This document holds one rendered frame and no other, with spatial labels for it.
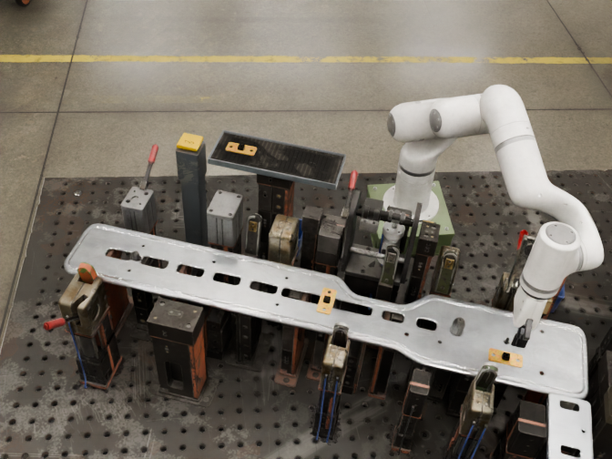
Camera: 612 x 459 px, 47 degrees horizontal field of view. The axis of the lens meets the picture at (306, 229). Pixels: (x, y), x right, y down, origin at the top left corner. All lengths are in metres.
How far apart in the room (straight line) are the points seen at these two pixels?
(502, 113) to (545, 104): 2.98
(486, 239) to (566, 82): 2.47
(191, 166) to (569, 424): 1.21
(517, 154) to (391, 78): 2.99
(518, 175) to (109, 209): 1.48
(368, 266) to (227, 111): 2.31
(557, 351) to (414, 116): 0.75
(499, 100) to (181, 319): 0.91
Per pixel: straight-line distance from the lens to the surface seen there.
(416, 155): 2.24
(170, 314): 1.79
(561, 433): 1.78
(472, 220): 2.60
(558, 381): 1.86
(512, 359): 1.85
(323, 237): 1.91
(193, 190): 2.15
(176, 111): 4.17
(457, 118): 1.77
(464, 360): 1.81
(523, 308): 1.63
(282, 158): 2.00
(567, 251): 1.51
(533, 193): 1.58
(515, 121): 1.63
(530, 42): 5.22
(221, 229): 1.94
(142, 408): 2.04
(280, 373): 2.07
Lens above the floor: 2.44
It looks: 45 degrees down
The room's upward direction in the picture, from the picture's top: 5 degrees clockwise
